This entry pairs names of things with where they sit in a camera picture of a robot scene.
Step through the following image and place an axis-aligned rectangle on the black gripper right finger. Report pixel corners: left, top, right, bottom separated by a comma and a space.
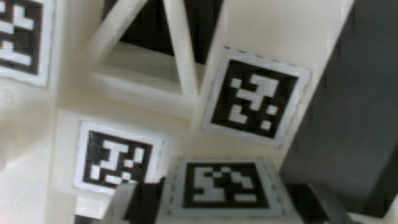
286, 183, 362, 224

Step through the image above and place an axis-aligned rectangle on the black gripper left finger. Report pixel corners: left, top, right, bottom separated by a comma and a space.
72, 179, 165, 224

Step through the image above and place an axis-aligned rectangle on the white chair back frame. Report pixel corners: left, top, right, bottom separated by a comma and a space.
0, 0, 355, 224

